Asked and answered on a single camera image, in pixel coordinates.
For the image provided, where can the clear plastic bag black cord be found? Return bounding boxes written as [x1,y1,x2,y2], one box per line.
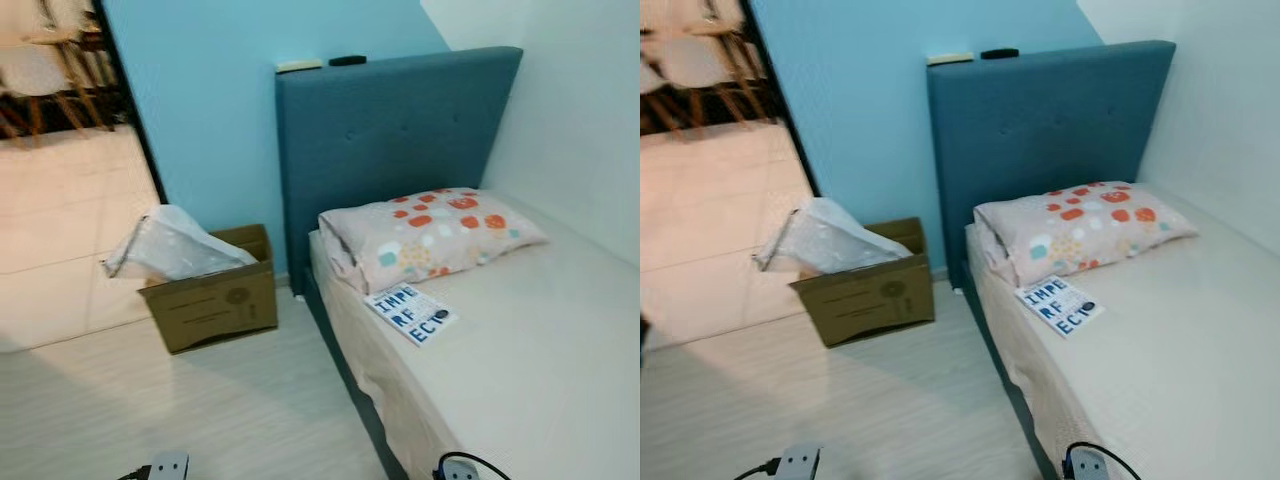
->
[102,205,259,283]
[755,197,907,277]

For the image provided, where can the pink pillow orange spots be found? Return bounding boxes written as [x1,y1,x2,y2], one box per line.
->
[318,187,549,297]
[973,181,1199,290]

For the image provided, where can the white book blue letters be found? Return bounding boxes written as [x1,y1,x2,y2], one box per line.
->
[363,284,459,348]
[1015,276,1106,339]

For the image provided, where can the mattress with cream sheet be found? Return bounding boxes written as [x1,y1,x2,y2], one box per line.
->
[308,190,641,480]
[965,185,1280,480]

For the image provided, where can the white chair wooden legs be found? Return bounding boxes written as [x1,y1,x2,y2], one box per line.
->
[0,45,77,142]
[650,35,736,126]

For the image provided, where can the wooden dining table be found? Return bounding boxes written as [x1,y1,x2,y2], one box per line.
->
[0,25,111,133]
[640,15,793,129]

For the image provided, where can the brown cardboard box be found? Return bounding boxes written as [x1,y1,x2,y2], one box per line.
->
[138,224,279,355]
[790,218,936,349]

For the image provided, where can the blue upholstered headboard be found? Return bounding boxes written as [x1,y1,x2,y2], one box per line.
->
[927,41,1177,291]
[275,47,524,297]

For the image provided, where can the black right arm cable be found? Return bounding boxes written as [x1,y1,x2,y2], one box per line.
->
[1065,442,1142,480]
[440,452,512,480]

